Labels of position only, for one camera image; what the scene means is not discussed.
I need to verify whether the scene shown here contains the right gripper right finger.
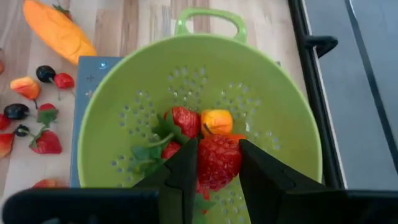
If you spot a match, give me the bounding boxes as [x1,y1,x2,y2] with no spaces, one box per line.
[238,139,348,224]

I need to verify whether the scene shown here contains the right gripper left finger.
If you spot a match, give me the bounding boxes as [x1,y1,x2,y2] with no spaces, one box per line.
[132,139,200,224]

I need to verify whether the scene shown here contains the red raspberry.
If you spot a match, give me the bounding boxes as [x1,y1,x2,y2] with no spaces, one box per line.
[196,133,243,192]

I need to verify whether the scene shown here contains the green plastic colander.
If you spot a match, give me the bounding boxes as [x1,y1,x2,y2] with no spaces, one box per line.
[76,7,323,224]

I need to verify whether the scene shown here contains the grey perforated metal shelf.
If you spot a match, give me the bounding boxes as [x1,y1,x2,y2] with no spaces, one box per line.
[70,55,125,189]

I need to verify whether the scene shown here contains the blueberry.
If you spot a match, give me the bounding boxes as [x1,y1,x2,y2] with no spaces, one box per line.
[14,124,31,138]

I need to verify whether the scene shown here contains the black frame clamp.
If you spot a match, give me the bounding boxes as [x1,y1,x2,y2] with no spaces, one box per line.
[303,35,339,58]

